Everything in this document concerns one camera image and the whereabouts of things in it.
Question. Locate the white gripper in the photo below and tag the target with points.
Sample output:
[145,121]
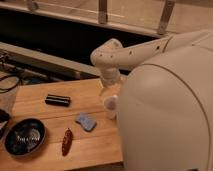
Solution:
[110,81]

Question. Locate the red chili pepper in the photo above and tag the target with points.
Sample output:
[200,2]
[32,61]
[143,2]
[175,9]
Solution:
[67,142]

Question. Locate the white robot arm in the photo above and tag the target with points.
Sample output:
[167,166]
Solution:
[165,105]

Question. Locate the blue sponge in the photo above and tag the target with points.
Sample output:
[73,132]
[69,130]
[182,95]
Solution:
[87,123]

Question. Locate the black rectangular box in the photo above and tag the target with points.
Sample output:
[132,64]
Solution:
[58,100]

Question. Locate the black round bowl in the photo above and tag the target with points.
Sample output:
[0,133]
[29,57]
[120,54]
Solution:
[25,137]

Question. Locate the black object at left edge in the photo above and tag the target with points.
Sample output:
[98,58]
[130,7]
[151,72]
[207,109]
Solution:
[4,118]

